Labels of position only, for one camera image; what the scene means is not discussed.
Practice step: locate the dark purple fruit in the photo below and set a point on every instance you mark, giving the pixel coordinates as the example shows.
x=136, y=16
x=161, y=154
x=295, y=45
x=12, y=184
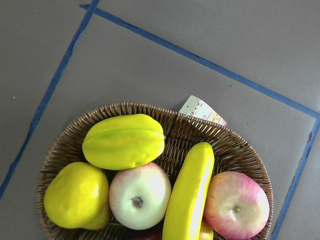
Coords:
x=142, y=235

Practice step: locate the yellow lemon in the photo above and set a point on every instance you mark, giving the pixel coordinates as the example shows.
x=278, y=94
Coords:
x=78, y=197

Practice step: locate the paper basket tag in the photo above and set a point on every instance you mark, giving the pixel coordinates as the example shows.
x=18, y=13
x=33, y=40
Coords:
x=196, y=107

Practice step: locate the yellow green apple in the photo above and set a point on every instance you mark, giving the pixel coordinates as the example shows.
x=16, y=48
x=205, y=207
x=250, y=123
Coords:
x=138, y=197

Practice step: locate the red pink apple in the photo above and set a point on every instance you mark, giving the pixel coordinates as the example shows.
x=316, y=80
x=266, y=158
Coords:
x=236, y=207

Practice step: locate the brown wicker basket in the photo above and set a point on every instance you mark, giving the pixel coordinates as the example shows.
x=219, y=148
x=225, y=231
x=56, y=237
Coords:
x=231, y=152

